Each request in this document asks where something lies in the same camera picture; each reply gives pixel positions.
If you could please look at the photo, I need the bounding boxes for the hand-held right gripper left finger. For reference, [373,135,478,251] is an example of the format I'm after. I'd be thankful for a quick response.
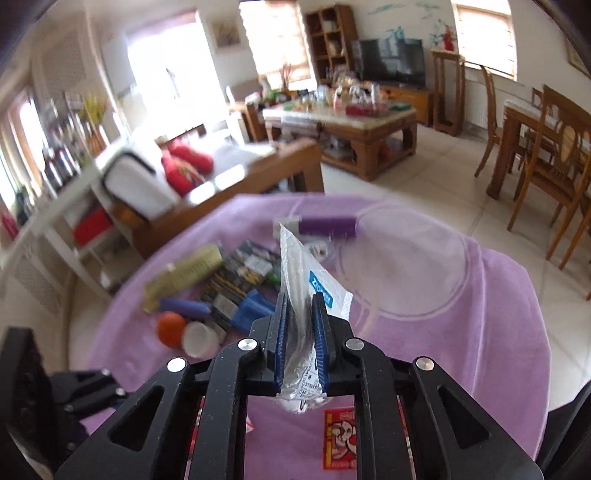
[54,292,291,480]

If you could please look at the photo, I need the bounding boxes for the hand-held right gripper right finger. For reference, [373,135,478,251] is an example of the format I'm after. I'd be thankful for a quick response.
[311,292,546,480]

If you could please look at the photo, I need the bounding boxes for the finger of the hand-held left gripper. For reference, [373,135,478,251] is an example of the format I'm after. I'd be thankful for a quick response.
[64,387,129,418]
[49,368,112,394]

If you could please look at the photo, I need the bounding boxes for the blue packet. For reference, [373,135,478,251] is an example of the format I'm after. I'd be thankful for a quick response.
[231,290,282,332]

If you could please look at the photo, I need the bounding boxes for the small silver packet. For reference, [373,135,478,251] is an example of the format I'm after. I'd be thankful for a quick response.
[211,295,238,333]

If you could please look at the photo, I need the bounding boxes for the clear plastic bag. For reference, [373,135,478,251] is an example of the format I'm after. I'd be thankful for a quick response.
[273,220,354,416]

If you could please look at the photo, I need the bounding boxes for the black and yellow packet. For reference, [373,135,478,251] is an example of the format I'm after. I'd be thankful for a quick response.
[203,240,282,305]

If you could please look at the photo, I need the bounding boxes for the white cup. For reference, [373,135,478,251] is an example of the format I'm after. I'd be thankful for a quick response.
[181,322,220,357]

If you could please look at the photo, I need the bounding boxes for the red printed packet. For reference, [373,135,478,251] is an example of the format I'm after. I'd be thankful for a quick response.
[321,406,358,469]

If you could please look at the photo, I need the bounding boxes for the orange ball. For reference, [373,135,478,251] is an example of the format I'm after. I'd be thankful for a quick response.
[156,311,189,348]

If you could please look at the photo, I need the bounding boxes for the blue tube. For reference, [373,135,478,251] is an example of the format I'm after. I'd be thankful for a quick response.
[159,298,213,321]

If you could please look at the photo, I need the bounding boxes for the gold packet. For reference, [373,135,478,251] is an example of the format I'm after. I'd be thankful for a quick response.
[143,244,225,313]

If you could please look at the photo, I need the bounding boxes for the purple tube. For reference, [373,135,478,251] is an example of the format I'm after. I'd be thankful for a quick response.
[298,216,360,238]

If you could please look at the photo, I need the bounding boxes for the purple tablecloth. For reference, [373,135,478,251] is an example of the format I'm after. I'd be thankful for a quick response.
[85,194,552,480]

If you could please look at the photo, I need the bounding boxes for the red box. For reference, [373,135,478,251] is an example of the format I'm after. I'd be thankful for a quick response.
[73,208,114,247]

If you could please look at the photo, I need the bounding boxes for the wooden sofa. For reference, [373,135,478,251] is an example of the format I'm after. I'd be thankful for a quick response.
[134,138,326,259]

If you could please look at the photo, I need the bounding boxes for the white shelf unit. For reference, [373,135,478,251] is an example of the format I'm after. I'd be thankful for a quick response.
[0,161,153,296]

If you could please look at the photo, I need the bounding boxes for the red cushion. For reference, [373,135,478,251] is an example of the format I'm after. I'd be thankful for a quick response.
[168,138,214,175]
[161,156,204,195]

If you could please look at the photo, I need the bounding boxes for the wooden coffee table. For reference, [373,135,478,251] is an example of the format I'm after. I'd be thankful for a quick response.
[262,104,419,182]

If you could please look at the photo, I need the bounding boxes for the row of bottles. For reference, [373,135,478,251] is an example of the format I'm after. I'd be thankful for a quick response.
[39,92,112,185]

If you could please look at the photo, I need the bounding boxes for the cluster of glass jars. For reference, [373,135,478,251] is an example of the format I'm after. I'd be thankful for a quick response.
[263,76,411,116]

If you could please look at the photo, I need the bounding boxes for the wooden television cabinet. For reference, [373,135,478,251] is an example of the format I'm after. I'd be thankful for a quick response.
[379,83,435,127]

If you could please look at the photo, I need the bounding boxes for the yellow artificial flowers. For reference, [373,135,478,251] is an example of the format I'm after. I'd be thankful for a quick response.
[81,95,109,125]

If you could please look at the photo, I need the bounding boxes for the wooden dining chair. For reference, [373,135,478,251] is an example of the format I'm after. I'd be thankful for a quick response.
[508,84,591,273]
[558,185,591,301]
[475,65,509,178]

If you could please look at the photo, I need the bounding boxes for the black television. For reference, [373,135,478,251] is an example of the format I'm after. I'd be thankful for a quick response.
[358,39,426,88]

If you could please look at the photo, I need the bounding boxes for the wooden bookshelf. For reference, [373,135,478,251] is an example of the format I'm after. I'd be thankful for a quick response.
[304,4,358,86]

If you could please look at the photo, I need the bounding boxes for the window with blind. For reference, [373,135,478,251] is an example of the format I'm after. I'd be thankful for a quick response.
[452,0,517,81]
[240,0,311,90]

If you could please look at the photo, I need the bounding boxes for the tall wooden stand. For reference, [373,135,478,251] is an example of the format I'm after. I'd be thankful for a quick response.
[431,49,467,137]

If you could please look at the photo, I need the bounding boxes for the framed flower painting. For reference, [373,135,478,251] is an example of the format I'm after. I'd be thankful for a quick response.
[566,41,591,77]

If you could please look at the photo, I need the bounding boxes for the small wall picture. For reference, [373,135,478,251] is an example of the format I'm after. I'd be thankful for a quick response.
[211,19,242,49]

